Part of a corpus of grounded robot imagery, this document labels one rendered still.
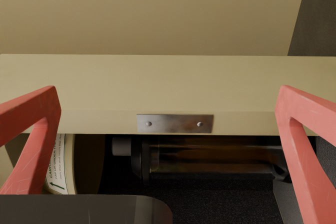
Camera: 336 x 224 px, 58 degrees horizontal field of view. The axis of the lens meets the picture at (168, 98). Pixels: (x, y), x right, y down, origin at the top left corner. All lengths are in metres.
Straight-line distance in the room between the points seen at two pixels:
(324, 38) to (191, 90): 0.34
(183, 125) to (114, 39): 0.47
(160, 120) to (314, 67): 0.19
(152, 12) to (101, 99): 0.42
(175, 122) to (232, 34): 0.46
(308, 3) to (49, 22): 0.54
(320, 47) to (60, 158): 0.46
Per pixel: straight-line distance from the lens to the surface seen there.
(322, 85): 0.35
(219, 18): 0.70
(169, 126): 0.29
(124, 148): 0.43
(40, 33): 0.77
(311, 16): 0.65
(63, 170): 0.39
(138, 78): 0.32
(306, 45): 0.65
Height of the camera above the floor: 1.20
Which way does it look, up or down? level
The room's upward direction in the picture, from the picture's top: 89 degrees counter-clockwise
